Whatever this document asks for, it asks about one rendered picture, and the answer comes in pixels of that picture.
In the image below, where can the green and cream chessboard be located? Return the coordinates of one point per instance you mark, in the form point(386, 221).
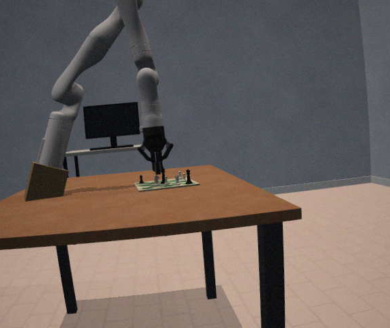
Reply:
point(149, 185)

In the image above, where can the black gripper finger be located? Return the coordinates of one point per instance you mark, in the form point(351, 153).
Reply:
point(169, 146)
point(152, 159)

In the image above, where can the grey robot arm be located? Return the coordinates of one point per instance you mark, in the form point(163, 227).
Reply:
point(95, 47)

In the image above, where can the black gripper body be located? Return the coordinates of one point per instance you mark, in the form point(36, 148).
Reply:
point(154, 134)

